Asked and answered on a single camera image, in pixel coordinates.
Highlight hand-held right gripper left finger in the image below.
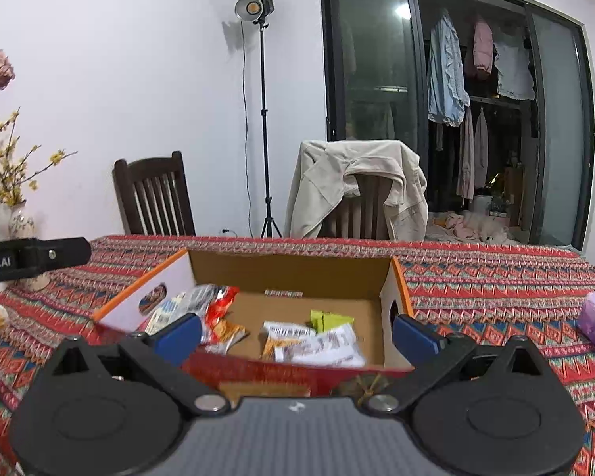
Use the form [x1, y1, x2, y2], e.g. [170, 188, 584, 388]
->
[44, 313, 231, 415]

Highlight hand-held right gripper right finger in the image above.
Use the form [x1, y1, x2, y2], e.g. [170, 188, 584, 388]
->
[364, 313, 551, 417]

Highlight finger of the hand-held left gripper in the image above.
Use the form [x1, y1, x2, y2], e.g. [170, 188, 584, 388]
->
[22, 237, 92, 278]

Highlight white printed snack packet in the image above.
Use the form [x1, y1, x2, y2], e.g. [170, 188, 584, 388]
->
[145, 292, 188, 336]

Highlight red snack packet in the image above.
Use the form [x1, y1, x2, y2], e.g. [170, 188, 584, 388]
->
[201, 286, 251, 355]

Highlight lime green snack packet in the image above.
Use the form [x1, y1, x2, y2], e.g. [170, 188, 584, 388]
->
[310, 310, 355, 333]

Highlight white crinkled snack packet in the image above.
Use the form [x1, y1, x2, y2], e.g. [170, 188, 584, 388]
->
[275, 326, 368, 369]

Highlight white barcode snack packet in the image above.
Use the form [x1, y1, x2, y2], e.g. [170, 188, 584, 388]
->
[262, 321, 318, 360]

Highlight red cardboard box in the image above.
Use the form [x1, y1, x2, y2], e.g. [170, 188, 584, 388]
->
[92, 248, 416, 401]

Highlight floral ceramic vase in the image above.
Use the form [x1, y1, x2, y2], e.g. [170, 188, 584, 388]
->
[8, 201, 51, 292]

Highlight yellow flower branches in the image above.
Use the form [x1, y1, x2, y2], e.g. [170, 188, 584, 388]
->
[0, 109, 79, 206]

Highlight clothes heap on floor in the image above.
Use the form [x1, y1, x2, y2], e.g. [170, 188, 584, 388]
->
[434, 211, 477, 239]

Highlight dark wooden chair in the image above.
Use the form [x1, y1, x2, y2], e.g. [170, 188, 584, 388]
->
[112, 151, 196, 237]

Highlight white fluffy dog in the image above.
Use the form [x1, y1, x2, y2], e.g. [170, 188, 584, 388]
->
[463, 211, 511, 245]

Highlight wooden chair under jacket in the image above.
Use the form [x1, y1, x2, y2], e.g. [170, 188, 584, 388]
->
[327, 173, 392, 240]

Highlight beige jacket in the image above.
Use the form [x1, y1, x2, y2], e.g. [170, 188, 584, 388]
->
[284, 140, 428, 241]

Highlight hanging mauve garment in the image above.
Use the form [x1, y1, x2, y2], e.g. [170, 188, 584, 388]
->
[473, 109, 491, 190]
[456, 106, 476, 200]

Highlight hanging blue denim shirt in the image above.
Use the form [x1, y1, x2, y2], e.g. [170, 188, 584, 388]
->
[426, 10, 471, 127]

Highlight hanging white top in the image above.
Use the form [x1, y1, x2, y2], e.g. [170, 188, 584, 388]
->
[493, 35, 536, 101]

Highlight black framed sliding glass door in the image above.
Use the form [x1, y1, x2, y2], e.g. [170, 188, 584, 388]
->
[320, 0, 595, 259]

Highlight hanging pink garment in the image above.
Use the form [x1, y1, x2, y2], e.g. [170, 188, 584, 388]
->
[472, 19, 495, 80]

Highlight studio light on black stand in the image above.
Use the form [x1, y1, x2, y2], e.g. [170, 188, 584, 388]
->
[234, 0, 283, 240]

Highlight black power cable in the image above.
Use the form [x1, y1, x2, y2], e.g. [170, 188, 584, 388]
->
[240, 22, 261, 238]

